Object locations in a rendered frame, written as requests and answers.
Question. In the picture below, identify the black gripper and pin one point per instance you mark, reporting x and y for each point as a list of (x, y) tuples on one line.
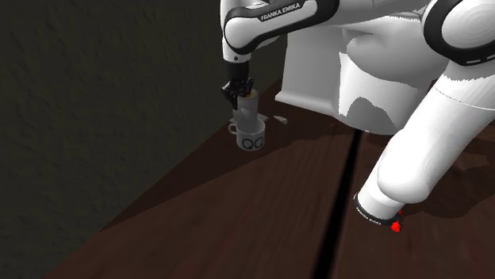
[(237, 71)]

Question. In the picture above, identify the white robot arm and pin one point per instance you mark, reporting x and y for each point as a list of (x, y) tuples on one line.
[(417, 154)]

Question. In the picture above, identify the grey cup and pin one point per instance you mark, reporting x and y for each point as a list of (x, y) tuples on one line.
[(248, 108)]

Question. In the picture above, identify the white mug with black letters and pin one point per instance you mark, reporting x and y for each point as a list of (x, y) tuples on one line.
[(251, 138)]

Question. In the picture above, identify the small white flat piece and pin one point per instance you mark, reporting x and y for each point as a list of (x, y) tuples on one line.
[(281, 120)]

